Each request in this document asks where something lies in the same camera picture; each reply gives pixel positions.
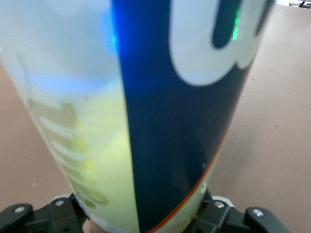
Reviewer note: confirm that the Wilson tennis ball can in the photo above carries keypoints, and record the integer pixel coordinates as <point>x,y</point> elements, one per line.
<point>170,121</point>

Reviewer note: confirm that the brown table mat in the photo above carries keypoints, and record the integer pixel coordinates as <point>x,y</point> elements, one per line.
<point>267,145</point>

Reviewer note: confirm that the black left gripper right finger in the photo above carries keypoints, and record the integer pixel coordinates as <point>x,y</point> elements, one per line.
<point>238,222</point>

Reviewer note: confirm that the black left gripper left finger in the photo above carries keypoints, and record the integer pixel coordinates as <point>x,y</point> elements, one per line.
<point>36,218</point>

